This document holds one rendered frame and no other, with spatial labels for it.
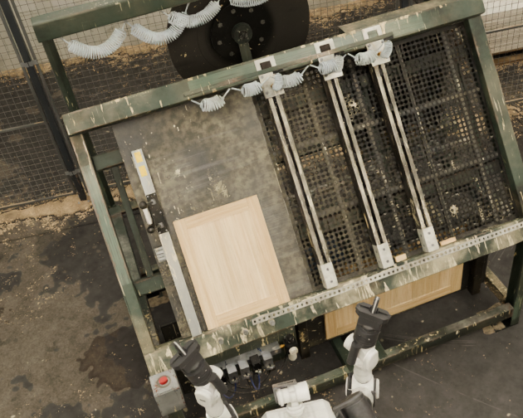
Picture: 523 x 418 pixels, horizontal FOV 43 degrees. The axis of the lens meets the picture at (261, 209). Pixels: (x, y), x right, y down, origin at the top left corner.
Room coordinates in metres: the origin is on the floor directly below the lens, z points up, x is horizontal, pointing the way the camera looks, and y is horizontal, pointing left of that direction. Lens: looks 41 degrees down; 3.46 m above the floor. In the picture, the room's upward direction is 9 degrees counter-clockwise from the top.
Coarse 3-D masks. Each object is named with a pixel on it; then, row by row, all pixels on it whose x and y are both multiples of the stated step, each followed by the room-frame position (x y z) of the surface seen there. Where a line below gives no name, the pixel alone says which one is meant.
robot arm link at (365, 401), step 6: (366, 396) 1.33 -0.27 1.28; (360, 402) 1.26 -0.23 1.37; (366, 402) 1.26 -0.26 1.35; (348, 408) 1.25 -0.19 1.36; (354, 408) 1.24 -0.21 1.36; (360, 408) 1.24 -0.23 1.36; (366, 408) 1.24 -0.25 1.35; (348, 414) 1.24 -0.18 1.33; (354, 414) 1.23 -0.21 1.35; (360, 414) 1.22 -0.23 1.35; (366, 414) 1.22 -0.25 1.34; (372, 414) 1.23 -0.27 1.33
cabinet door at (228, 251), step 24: (192, 216) 2.43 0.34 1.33; (216, 216) 2.43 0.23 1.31; (240, 216) 2.44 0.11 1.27; (192, 240) 2.36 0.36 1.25; (216, 240) 2.36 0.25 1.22; (240, 240) 2.36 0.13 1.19; (264, 240) 2.37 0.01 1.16; (192, 264) 2.28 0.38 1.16; (216, 264) 2.28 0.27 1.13; (240, 264) 2.29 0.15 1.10; (264, 264) 2.29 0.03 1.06; (216, 288) 2.21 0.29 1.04; (240, 288) 2.21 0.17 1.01; (264, 288) 2.21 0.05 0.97; (216, 312) 2.13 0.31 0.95; (240, 312) 2.13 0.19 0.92
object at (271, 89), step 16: (256, 64) 2.84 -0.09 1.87; (272, 64) 2.85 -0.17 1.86; (272, 80) 2.80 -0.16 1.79; (272, 96) 2.75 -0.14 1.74; (272, 112) 2.73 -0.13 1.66; (288, 128) 2.68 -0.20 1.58; (288, 144) 2.66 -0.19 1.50; (288, 160) 2.58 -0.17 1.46; (304, 176) 2.54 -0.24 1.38; (304, 192) 2.50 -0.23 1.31; (304, 208) 2.43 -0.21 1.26; (304, 224) 2.43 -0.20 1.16; (320, 240) 2.33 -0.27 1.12; (320, 256) 2.28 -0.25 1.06; (320, 272) 2.25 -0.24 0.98
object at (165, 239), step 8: (136, 152) 2.61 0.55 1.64; (144, 160) 2.58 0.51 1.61; (144, 176) 2.53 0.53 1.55; (144, 184) 2.50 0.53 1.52; (152, 184) 2.51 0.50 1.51; (144, 192) 2.48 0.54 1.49; (152, 192) 2.48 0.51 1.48; (168, 232) 2.36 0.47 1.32; (160, 240) 2.34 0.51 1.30; (168, 240) 2.34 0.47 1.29; (168, 248) 2.31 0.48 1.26; (168, 256) 2.29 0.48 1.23; (176, 256) 2.29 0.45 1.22; (176, 264) 2.26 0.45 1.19; (176, 272) 2.24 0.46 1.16; (176, 280) 2.21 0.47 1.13; (184, 280) 2.21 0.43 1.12; (176, 288) 2.19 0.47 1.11; (184, 288) 2.19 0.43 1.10; (184, 296) 2.16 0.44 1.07; (184, 304) 2.14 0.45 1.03; (192, 304) 2.14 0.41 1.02; (184, 312) 2.11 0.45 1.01; (192, 312) 2.11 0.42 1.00; (192, 320) 2.09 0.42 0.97; (192, 328) 2.06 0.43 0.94; (200, 328) 2.06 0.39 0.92
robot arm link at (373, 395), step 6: (348, 378) 1.49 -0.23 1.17; (348, 384) 1.46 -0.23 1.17; (378, 384) 1.44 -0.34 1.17; (348, 390) 1.44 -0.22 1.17; (354, 390) 1.41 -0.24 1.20; (360, 390) 1.40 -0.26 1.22; (366, 390) 1.40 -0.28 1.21; (378, 390) 1.42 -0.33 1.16; (372, 396) 1.38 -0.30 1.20; (378, 396) 1.41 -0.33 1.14; (372, 402) 1.33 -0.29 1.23
